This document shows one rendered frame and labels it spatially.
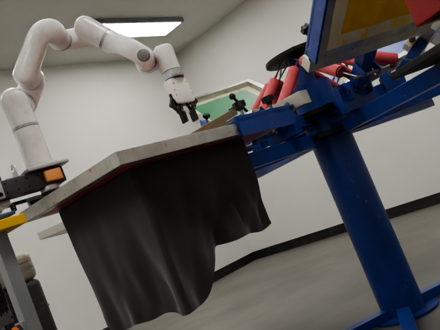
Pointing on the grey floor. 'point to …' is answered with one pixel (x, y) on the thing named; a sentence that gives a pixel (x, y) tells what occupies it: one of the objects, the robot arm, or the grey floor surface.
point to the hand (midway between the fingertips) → (188, 116)
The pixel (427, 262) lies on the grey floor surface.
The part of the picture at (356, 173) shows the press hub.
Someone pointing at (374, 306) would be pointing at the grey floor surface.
